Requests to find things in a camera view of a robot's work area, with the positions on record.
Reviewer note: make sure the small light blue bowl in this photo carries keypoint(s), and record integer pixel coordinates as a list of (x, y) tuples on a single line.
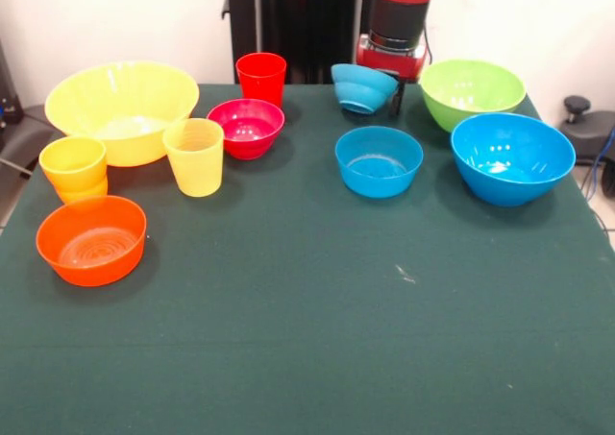
[(360, 91)]

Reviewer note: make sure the amber yellow cup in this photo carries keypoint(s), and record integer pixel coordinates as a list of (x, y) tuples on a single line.
[(72, 171)]

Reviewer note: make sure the black equipment box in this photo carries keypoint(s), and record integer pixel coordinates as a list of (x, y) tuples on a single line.
[(7, 99)]

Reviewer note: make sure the dark green tablecloth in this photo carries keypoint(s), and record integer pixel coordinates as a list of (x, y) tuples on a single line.
[(307, 334)]

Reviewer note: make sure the large yellow bowl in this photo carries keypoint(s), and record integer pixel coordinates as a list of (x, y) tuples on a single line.
[(120, 94)]

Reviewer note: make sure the magenta bowl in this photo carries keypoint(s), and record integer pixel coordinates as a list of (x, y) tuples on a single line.
[(247, 123)]

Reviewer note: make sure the large blue bowl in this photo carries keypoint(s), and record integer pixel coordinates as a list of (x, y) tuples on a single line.
[(509, 185)]

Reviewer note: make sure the black pedestal foot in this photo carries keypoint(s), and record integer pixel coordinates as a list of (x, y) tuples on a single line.
[(576, 108), (24, 135)]

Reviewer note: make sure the green bowl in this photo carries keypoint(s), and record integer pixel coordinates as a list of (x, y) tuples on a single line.
[(461, 89)]

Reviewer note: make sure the red cup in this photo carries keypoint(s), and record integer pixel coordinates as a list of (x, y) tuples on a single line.
[(262, 87)]

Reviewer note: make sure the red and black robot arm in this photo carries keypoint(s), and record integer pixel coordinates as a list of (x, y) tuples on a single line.
[(399, 22)]

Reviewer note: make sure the orange cup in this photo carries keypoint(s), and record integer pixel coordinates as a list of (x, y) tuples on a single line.
[(79, 196)]

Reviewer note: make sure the flat-bottomed blue bowl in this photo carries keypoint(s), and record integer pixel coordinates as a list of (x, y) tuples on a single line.
[(379, 180)]

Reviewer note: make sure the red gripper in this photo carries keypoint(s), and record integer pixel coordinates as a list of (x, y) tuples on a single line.
[(399, 63)]

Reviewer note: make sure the pale yellow cup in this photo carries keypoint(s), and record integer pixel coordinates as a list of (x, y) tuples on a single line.
[(194, 171)]

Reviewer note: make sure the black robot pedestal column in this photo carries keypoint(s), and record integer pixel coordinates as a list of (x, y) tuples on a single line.
[(307, 22)]

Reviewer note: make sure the orange bowl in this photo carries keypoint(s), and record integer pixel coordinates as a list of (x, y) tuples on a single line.
[(91, 262)]

